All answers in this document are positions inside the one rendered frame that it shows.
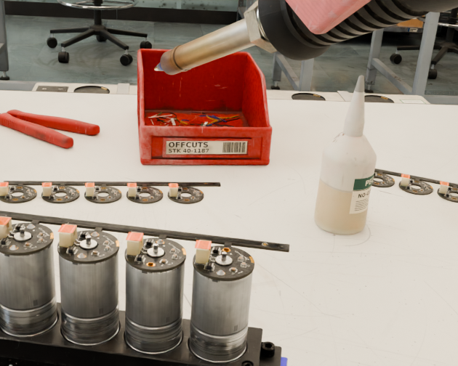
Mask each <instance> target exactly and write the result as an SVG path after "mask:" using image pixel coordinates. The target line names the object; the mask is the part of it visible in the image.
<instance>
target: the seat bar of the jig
mask: <svg viewBox="0 0 458 366"><path fill-rule="evenodd" d="M60 304H61V303H60V302H57V323H56V324H55V326H54V327H53V328H52V329H50V330H48V331H47V332H45V333H42V334H41V335H36V336H32V337H26V338H20V337H14V336H10V335H7V334H6V333H4V332H2V331H1V329H0V357H7V358H13V359H23V360H29V361H34V362H45V363H51V364H56V365H67V366H259V362H260V350H261V344H262V331H263V329H262V328H253V327H248V330H247V339H246V351H245V353H244V355H243V356H242V357H240V358H239V359H237V360H235V361H233V362H228V363H211V362H206V361H203V360H202V359H199V358H198V357H196V356H195V355H194V354H193V353H192V352H191V351H190V349H189V338H190V320H189V319H182V342H181V343H180V345H179V346H178V347H177V348H176V349H174V350H172V351H169V352H167V353H164V354H142V353H139V352H137V351H135V350H133V349H131V348H130V347H128V345H127V344H126V342H125V311H122V310H119V332H118V334H117V335H116V336H115V337H114V338H113V339H111V340H110V341H108V342H106V343H102V344H100V345H96V346H79V345H75V344H73V343H70V342H69V341H67V340H65V339H64V338H63V336H62V325H61V309H60Z"/></svg>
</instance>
